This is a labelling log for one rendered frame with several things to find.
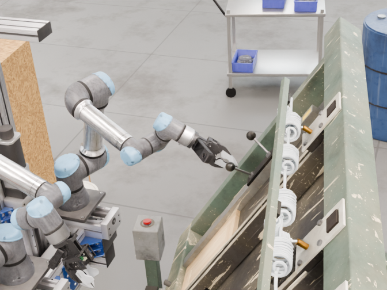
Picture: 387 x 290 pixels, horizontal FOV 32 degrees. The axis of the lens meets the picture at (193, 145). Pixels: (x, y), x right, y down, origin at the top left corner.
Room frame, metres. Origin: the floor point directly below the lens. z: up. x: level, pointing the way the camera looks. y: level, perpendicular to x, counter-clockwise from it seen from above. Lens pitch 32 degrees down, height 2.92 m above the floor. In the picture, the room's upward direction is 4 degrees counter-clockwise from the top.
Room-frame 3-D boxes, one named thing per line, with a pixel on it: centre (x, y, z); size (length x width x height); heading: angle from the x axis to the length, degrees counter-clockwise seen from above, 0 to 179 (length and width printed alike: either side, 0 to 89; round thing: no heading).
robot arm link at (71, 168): (2.56, 0.57, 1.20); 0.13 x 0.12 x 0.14; 135
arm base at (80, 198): (2.55, 0.57, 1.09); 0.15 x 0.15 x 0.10
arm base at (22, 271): (2.09, 0.76, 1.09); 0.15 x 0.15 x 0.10
